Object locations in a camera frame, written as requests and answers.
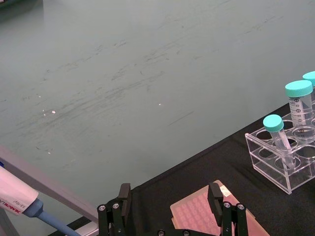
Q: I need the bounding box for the pink pipette tip box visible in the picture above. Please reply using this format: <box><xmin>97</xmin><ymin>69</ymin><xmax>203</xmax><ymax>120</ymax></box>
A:
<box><xmin>169</xmin><ymin>179</ymin><xmax>270</xmax><ymax>236</ymax></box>

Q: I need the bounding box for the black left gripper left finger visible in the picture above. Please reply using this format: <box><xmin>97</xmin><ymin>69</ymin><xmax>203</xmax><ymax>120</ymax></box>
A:
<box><xmin>97</xmin><ymin>183</ymin><xmax>132</xmax><ymax>236</ymax></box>

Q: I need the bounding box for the white and blue pipette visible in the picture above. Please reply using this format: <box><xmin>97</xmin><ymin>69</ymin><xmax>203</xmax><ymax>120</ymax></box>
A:
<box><xmin>0</xmin><ymin>166</ymin><xmax>83</xmax><ymax>236</ymax></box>

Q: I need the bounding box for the small teal-capped clear tube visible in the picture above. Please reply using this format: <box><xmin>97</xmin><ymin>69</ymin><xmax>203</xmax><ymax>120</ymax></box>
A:
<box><xmin>262</xmin><ymin>114</ymin><xmax>297</xmax><ymax>171</ymax></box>

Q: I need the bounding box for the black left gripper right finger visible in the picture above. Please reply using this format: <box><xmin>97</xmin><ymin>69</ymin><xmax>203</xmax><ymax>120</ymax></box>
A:
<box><xmin>207</xmin><ymin>181</ymin><xmax>250</xmax><ymax>236</ymax></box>

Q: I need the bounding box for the black table cloth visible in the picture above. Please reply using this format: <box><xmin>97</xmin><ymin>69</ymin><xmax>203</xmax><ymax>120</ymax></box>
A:
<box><xmin>48</xmin><ymin>102</ymin><xmax>315</xmax><ymax>236</ymax></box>

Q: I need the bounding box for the clear acrylic tube rack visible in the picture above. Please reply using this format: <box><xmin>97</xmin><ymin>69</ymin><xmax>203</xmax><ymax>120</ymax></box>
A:
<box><xmin>244</xmin><ymin>118</ymin><xmax>315</xmax><ymax>195</ymax></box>

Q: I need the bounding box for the large teal-capped clear tube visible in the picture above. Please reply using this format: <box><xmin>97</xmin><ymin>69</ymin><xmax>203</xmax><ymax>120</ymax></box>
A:
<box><xmin>284</xmin><ymin>80</ymin><xmax>315</xmax><ymax>139</ymax></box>
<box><xmin>302</xmin><ymin>71</ymin><xmax>315</xmax><ymax>87</ymax></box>

